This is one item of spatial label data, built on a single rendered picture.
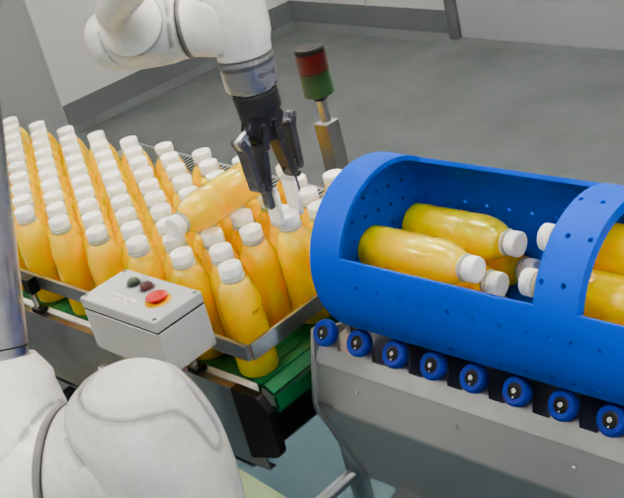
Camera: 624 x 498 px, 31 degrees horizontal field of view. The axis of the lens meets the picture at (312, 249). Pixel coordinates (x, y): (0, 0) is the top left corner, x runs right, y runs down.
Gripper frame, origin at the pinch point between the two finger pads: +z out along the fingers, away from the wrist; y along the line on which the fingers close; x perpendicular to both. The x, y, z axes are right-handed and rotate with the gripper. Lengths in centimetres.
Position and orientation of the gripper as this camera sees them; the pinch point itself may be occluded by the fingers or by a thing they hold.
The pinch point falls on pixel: (283, 201)
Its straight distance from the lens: 186.8
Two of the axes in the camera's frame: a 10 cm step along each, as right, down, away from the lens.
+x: -7.1, -1.6, 6.8
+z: 2.2, 8.7, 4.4
